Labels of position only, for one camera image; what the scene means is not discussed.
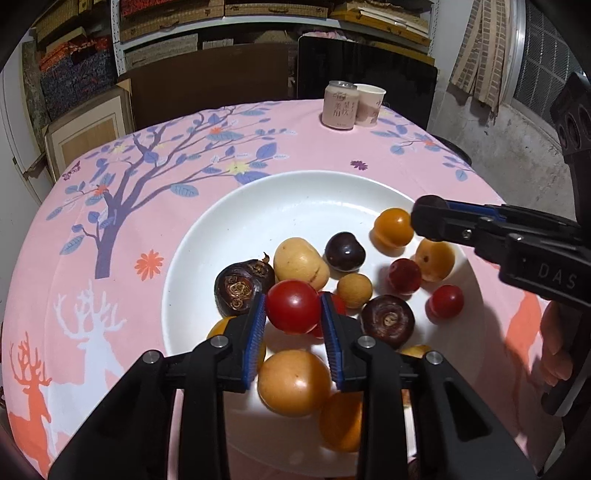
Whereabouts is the orange patterned box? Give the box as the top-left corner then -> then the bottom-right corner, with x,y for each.
39,37 -> 114,70

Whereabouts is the white door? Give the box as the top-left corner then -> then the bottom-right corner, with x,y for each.
0,46 -> 51,208

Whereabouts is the red cherry tomato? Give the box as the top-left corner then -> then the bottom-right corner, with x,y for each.
426,285 -> 464,320
387,258 -> 422,295

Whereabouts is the dark water chestnut with stem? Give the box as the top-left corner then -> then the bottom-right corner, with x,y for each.
215,253 -> 276,319

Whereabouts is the large orange-yellow tomato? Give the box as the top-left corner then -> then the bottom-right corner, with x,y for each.
257,349 -> 333,418

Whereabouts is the pink drink can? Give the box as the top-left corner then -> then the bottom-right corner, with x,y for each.
322,80 -> 360,130

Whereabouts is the black chair back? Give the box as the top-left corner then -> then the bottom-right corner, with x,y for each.
297,33 -> 439,134

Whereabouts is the dark cherry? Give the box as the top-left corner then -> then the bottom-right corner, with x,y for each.
324,232 -> 366,272

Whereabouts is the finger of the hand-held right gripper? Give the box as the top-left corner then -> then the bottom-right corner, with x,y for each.
445,199 -> 504,220
411,195 -> 481,246

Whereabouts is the metal shelf unit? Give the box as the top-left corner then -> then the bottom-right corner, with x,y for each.
111,0 -> 435,70

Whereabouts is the window with metal grille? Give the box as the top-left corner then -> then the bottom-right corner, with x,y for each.
510,0 -> 583,116

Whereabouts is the blue patterned box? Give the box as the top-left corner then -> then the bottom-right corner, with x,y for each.
39,60 -> 118,121

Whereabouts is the beige checked curtain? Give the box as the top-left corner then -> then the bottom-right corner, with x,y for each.
450,0 -> 520,121

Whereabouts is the brown chair back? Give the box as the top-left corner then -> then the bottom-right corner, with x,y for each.
117,43 -> 298,132

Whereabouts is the small tan longan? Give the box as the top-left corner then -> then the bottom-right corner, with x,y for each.
336,273 -> 373,309

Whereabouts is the wooden framed board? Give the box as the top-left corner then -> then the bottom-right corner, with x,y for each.
44,88 -> 134,183

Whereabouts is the pale yellow oblong fruit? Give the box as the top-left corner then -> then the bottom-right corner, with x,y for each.
273,237 -> 330,289

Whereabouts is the person's right hand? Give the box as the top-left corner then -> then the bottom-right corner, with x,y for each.
540,302 -> 574,388

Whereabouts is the yellow cherry tomato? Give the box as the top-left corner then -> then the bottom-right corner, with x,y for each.
373,208 -> 415,252
206,316 -> 267,365
399,344 -> 433,361

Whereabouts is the white oval plate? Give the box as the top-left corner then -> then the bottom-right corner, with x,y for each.
161,171 -> 486,464

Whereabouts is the yellow-orange tomato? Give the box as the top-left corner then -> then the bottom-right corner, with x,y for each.
318,390 -> 364,454

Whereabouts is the white paper cup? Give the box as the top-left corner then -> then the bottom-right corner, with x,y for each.
353,84 -> 386,127

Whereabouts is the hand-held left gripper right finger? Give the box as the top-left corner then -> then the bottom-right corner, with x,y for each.
321,292 -> 539,480

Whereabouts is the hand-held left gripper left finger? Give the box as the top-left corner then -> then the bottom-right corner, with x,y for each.
48,292 -> 269,480

